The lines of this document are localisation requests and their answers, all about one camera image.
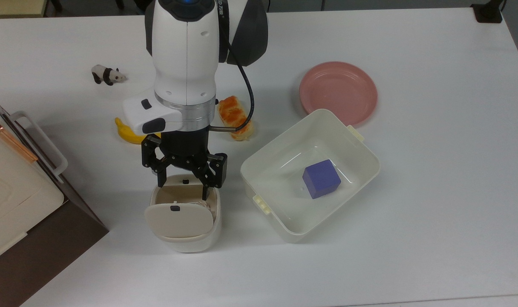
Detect glazed bread loaf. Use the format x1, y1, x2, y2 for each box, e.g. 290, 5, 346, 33
218, 96, 255, 142

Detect white plastic storage box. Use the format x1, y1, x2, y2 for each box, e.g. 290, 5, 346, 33
240, 109, 381, 243

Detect white appliance with handle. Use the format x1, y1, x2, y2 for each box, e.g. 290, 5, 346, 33
0, 102, 65, 265

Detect tan wooden board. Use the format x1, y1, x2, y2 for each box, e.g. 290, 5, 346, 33
0, 0, 47, 17

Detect yellow banana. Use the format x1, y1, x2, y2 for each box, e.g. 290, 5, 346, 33
115, 117, 161, 145

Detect dark brown drawer box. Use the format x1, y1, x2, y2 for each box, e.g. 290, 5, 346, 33
0, 93, 109, 307

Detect copper handle bar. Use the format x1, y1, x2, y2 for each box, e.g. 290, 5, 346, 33
0, 125, 39, 163

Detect white drawer handle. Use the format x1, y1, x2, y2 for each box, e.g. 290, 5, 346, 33
10, 111, 68, 184

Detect pink plate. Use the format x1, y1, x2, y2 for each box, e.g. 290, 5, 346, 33
299, 61, 378, 127

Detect blue cube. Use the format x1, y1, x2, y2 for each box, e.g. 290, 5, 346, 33
302, 159, 342, 200

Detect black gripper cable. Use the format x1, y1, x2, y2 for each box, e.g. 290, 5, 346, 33
210, 0, 256, 133

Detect beige trash can with lid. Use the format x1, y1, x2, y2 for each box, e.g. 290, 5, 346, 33
144, 174, 222, 253

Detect black white panda figurine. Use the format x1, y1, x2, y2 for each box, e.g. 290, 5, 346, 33
91, 64, 128, 86

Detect black stand base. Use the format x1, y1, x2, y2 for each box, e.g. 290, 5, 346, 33
471, 0, 507, 23

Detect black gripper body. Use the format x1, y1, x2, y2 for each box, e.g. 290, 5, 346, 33
159, 126, 212, 170

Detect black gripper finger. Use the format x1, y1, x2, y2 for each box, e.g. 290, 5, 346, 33
141, 134, 171, 188
195, 153, 228, 201

